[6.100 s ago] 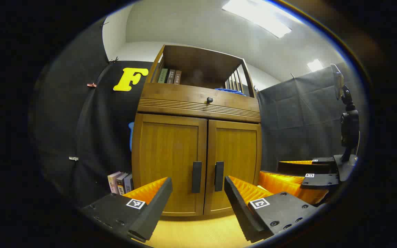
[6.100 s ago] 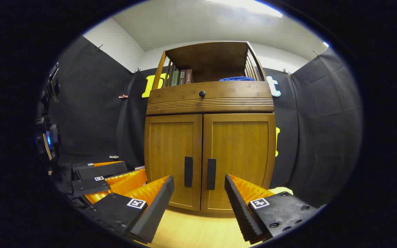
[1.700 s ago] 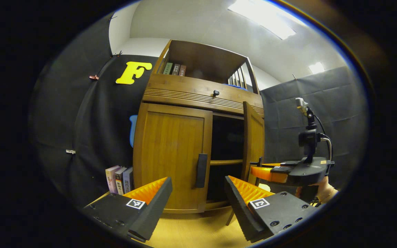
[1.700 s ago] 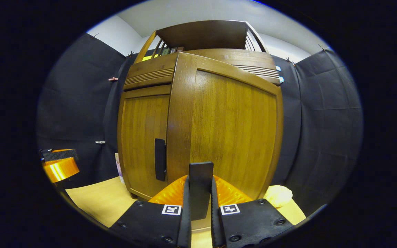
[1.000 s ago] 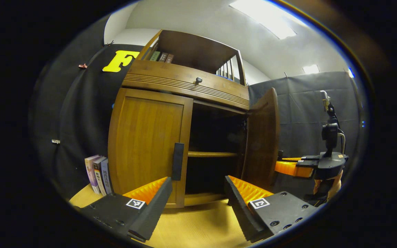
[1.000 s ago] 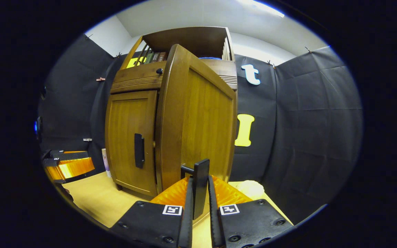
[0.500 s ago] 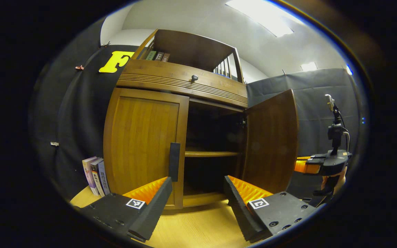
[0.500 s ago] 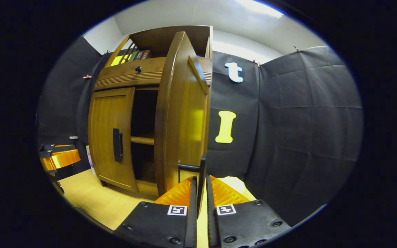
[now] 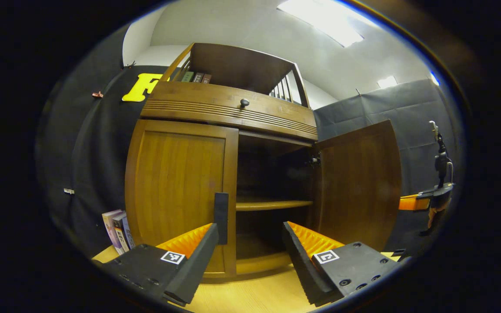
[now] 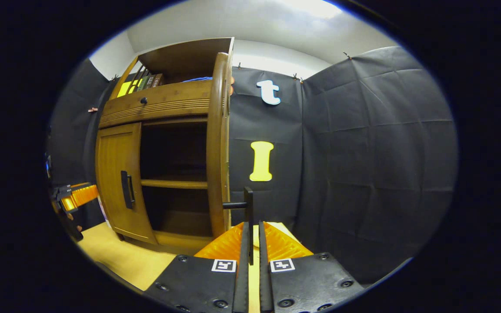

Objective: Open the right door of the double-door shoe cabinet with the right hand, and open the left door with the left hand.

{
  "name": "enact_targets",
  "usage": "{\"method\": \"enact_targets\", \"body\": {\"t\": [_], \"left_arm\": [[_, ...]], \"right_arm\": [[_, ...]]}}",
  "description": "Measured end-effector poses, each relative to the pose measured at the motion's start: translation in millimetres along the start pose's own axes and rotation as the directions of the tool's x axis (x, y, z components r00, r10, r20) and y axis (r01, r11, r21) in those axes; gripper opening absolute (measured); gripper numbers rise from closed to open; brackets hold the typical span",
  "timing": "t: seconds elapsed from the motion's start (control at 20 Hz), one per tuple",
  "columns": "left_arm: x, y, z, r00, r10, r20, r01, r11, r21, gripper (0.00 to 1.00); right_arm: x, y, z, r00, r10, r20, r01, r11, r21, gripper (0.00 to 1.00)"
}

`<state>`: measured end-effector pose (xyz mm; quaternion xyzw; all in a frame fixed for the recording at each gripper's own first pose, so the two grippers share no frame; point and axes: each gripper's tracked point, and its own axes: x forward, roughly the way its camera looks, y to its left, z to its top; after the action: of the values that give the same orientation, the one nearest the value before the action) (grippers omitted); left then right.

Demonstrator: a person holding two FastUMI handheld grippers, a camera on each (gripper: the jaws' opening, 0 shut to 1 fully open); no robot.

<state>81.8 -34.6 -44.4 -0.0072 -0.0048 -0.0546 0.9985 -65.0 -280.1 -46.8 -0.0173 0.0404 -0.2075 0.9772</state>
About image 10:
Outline wooden shoe cabinet door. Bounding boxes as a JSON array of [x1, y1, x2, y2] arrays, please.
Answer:
[[206, 52, 234, 240], [95, 122, 158, 245]]

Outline black backdrop cloth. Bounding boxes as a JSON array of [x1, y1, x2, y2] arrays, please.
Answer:
[[47, 46, 458, 286]]

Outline wooden cabinet drawer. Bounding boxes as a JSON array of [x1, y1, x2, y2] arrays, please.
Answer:
[[98, 80, 213, 130]]

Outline black door handle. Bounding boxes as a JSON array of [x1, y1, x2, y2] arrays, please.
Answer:
[[120, 170, 136, 210], [222, 186, 254, 266]]

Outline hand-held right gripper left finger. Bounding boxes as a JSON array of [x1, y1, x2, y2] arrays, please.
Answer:
[[143, 221, 251, 313]]

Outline wooden double-door shoe cabinet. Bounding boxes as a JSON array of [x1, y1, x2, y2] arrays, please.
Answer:
[[95, 37, 235, 256]]

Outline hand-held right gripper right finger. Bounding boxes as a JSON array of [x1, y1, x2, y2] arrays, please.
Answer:
[[258, 220, 367, 313]]

